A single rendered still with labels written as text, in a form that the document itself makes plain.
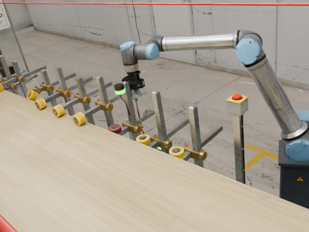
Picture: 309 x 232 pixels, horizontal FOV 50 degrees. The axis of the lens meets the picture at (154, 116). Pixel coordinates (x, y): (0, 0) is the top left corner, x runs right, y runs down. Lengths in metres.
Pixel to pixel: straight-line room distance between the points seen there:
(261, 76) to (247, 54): 0.14
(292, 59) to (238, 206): 3.15
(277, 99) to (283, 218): 0.67
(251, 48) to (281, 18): 2.61
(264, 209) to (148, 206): 0.47
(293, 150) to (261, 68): 0.48
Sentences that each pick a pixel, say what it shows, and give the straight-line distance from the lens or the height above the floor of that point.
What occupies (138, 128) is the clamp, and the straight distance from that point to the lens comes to 2.10.
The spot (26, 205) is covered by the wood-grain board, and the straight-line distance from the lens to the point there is 1.71.
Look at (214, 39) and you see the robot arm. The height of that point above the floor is 1.35.
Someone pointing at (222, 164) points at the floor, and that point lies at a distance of 3.11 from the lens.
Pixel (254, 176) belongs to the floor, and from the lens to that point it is 2.98.
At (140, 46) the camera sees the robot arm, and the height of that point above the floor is 1.37.
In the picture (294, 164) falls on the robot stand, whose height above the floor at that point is 0.60.
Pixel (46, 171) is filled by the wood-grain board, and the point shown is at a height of 0.90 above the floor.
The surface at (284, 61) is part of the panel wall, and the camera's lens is 4.44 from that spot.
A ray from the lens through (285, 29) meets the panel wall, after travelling 4.31.
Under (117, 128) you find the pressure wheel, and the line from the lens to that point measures 2.06.
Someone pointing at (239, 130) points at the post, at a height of 1.07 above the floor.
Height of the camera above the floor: 1.90
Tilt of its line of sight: 28 degrees down
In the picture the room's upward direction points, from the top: 10 degrees counter-clockwise
